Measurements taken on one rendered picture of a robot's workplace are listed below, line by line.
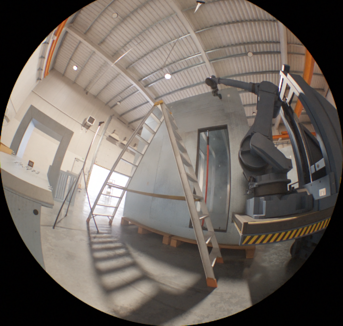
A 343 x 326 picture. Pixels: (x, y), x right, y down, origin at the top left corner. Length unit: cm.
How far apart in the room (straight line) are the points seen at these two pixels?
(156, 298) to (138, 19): 850
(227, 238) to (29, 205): 197
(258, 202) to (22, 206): 140
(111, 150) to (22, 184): 1145
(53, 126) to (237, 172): 328
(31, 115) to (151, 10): 671
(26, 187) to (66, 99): 1121
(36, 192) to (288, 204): 142
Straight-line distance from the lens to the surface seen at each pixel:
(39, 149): 1045
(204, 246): 108
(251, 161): 109
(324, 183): 127
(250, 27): 799
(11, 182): 66
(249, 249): 182
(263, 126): 116
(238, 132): 212
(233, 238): 185
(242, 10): 783
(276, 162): 93
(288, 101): 198
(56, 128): 264
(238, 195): 178
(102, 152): 1145
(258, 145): 96
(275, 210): 95
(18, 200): 71
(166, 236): 204
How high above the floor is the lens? 76
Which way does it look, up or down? 22 degrees up
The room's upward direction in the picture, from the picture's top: 9 degrees clockwise
